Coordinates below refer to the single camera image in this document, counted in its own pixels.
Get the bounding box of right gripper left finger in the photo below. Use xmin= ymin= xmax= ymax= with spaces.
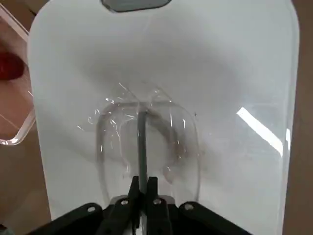
xmin=24 ymin=176 xmax=141 ymax=235

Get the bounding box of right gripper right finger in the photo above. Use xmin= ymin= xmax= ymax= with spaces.
xmin=146 ymin=176 xmax=257 ymax=235

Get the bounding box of white box lid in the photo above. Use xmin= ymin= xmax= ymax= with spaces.
xmin=26 ymin=0 xmax=301 ymax=235

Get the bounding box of dark red apple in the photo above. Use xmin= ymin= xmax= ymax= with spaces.
xmin=0 ymin=51 xmax=25 ymax=81

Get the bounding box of pink storage box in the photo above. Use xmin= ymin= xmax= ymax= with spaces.
xmin=0 ymin=4 xmax=36 ymax=147

